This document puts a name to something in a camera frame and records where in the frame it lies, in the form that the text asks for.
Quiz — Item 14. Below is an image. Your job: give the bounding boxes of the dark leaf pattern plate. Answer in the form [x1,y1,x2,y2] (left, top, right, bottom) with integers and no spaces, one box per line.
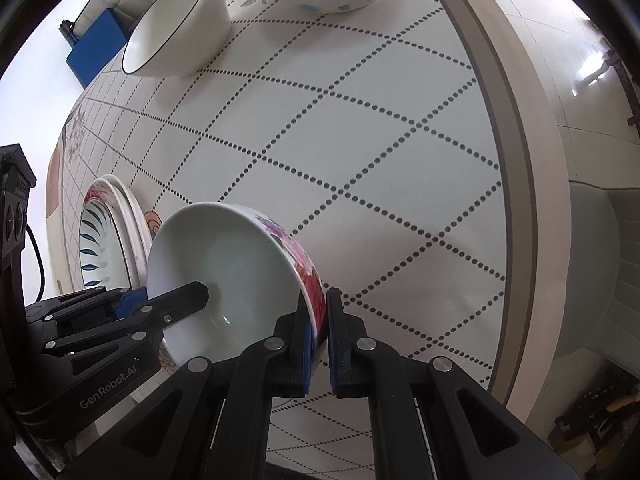
[79,199,132,288]

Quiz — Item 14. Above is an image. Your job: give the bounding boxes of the pink flower white plate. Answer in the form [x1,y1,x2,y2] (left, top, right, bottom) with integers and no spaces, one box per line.
[80,180,143,286]

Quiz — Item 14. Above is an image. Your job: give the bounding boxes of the black rim white bowl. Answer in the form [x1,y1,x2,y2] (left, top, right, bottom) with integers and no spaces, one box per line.
[121,0,232,78]

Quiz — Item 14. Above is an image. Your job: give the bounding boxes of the dark wooden chair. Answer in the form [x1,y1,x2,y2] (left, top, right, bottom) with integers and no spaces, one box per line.
[590,20,640,136]

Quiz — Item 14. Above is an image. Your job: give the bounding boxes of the plain white plate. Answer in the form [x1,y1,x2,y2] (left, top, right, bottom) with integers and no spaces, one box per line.
[102,174,153,281]

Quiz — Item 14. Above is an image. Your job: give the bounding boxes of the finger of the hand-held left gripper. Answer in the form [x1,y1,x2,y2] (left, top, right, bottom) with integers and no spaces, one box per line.
[26,286,150,331]
[42,281,210,376]

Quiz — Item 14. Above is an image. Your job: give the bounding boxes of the diamond pattern tablecloth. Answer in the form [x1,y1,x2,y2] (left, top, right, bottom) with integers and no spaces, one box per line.
[46,0,540,480]

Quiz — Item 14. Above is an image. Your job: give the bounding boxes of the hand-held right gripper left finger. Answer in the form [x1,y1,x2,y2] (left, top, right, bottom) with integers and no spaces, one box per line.
[55,296,317,480]

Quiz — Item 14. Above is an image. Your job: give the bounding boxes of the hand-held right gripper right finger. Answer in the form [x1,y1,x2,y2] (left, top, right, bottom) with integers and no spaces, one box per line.
[326,288,587,480]

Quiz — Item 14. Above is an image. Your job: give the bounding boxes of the red flower white bowl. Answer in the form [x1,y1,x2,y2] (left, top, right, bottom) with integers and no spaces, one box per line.
[146,201,328,396]

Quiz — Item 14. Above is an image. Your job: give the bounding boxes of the black cable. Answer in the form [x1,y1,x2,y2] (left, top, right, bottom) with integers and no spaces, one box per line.
[25,222,47,306]

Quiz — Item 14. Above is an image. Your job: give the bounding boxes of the blue folded mat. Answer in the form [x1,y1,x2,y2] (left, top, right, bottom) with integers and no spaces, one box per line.
[65,10,133,86]

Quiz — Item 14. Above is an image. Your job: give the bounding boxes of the grey plastic chair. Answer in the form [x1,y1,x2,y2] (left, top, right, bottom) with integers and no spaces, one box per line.
[565,180,640,361]

